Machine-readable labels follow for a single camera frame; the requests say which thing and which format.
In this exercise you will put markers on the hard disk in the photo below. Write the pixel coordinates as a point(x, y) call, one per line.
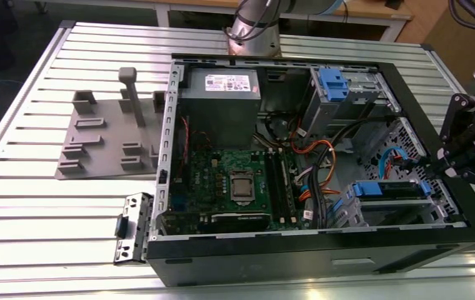
point(366, 189)

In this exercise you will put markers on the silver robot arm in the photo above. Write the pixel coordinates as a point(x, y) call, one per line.
point(258, 47)

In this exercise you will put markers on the metal disk bay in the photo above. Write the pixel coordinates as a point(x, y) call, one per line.
point(396, 204)

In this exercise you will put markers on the metal optical drive cage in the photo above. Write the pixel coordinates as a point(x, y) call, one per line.
point(338, 115)

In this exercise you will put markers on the wooden cabinet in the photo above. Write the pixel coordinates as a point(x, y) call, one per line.
point(438, 31)

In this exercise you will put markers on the blue plastic drive latch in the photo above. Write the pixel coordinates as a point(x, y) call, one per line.
point(332, 84)

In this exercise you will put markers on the black RAM slot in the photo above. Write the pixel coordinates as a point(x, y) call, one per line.
point(275, 184)
point(287, 184)

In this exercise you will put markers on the silver CPU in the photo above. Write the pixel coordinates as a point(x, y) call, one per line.
point(242, 187)

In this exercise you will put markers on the grey power supply unit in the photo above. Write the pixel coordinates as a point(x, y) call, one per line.
point(221, 118)

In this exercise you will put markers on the black CPU socket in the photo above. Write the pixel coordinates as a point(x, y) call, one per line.
point(243, 201)

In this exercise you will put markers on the green motherboard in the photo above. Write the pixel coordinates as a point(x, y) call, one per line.
point(221, 159)

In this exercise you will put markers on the black graphics card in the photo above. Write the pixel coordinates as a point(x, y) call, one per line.
point(238, 218)

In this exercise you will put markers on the black PC case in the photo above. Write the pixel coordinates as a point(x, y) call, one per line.
point(262, 259)

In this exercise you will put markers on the grey parts rack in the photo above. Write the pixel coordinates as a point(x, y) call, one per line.
point(109, 147)

